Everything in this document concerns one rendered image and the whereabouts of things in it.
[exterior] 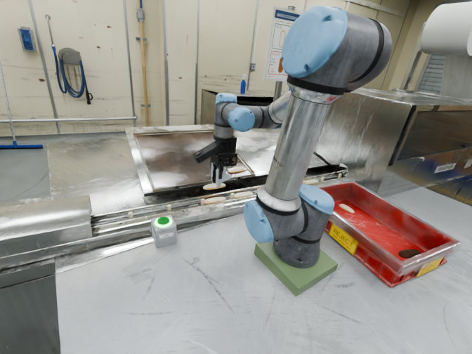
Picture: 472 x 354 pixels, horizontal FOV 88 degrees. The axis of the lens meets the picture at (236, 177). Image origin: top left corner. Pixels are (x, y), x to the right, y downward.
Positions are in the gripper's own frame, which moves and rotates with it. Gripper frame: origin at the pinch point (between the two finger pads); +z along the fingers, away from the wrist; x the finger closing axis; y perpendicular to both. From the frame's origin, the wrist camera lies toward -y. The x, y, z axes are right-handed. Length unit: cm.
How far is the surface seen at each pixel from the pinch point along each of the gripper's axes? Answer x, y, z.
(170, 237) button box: -16.8, -22.7, 8.5
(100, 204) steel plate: 16.6, -42.9, 12.1
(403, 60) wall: 364, 706, -81
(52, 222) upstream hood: -5, -55, 2
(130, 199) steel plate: 16.7, -31.5, 12.0
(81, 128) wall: 369, -69, 82
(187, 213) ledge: -6.8, -13.8, 7.7
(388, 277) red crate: -58, 34, 9
